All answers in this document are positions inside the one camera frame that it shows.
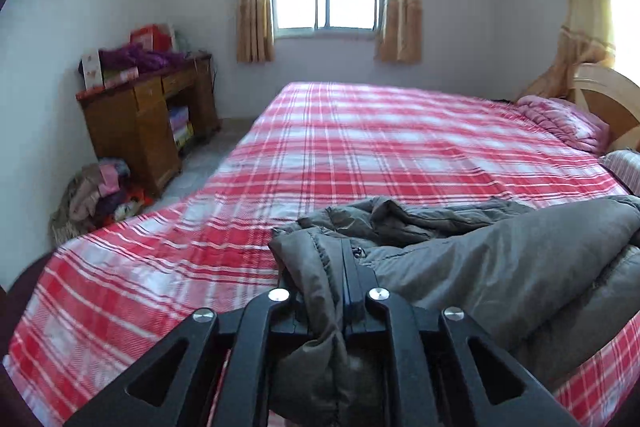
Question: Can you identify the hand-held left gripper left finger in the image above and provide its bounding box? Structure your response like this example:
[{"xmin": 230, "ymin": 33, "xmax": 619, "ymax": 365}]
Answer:
[{"xmin": 64, "ymin": 274, "xmax": 306, "ymax": 427}]

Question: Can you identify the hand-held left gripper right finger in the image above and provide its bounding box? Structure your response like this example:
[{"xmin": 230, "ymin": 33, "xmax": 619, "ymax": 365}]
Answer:
[{"xmin": 341, "ymin": 238, "xmax": 581, "ymax": 427}]

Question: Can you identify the grey puffer jacket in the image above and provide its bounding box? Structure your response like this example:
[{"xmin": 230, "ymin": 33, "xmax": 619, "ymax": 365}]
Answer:
[{"xmin": 269, "ymin": 196, "xmax": 640, "ymax": 427}]

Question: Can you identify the pile of clothes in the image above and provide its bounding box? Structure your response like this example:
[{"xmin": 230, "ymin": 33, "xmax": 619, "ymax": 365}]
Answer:
[{"xmin": 50, "ymin": 158, "xmax": 153, "ymax": 248}]

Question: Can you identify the red plaid bed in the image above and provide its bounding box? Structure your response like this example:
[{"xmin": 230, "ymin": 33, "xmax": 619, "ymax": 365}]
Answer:
[{"xmin": 2, "ymin": 81, "xmax": 640, "ymax": 427}]

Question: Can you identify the stack of boxes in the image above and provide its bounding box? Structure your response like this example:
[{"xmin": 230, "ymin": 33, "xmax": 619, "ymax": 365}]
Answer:
[{"xmin": 167, "ymin": 105, "xmax": 195, "ymax": 151}]

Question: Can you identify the brown wooden desk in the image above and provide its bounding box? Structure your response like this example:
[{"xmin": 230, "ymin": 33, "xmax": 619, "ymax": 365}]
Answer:
[{"xmin": 76, "ymin": 54, "xmax": 222, "ymax": 198}]

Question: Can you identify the folded pink quilt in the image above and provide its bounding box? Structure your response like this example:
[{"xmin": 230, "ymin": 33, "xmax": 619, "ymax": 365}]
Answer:
[{"xmin": 516, "ymin": 95, "xmax": 611, "ymax": 155}]

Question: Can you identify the flat pink box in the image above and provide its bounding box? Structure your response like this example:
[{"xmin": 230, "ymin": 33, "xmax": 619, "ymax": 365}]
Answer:
[{"xmin": 76, "ymin": 67, "xmax": 140, "ymax": 100}]

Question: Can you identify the purple garment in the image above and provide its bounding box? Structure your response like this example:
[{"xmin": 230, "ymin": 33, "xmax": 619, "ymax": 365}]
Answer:
[{"xmin": 98, "ymin": 44, "xmax": 186, "ymax": 72}]

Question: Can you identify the red cardboard box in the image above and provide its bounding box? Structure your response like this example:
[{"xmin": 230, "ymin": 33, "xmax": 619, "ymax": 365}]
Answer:
[{"xmin": 130, "ymin": 23, "xmax": 177, "ymax": 52}]

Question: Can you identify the striped pillow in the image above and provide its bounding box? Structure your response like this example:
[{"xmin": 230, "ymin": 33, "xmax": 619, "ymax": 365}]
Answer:
[{"xmin": 599, "ymin": 149, "xmax": 640, "ymax": 196}]

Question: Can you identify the white printed box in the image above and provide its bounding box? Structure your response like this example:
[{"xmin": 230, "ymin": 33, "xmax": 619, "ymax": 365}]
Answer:
[{"xmin": 80, "ymin": 49, "xmax": 105, "ymax": 90}]

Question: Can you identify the wooden headboard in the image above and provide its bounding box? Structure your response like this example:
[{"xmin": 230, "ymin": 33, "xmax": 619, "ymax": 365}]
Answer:
[{"xmin": 567, "ymin": 63, "xmax": 640, "ymax": 152}]

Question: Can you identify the tied yellow curtain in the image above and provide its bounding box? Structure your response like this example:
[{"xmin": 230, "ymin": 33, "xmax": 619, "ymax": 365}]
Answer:
[{"xmin": 520, "ymin": 0, "xmax": 617, "ymax": 100}]

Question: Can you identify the large side window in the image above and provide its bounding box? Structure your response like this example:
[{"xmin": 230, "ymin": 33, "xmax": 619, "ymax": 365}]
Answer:
[{"xmin": 597, "ymin": 0, "xmax": 640, "ymax": 82}]

